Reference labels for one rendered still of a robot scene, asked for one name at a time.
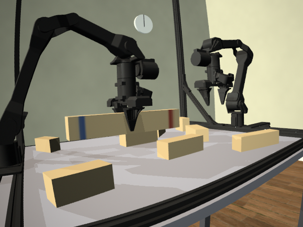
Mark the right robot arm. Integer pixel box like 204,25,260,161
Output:
0,13,159,169

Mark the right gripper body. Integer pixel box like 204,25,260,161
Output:
107,78,152,108

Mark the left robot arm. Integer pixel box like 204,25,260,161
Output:
191,37,253,127

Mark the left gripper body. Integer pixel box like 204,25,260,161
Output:
194,67,233,88

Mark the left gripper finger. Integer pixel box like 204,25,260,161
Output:
197,88,212,106
218,88,231,105

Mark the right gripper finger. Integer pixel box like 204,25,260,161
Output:
112,108,124,113
123,107,145,131

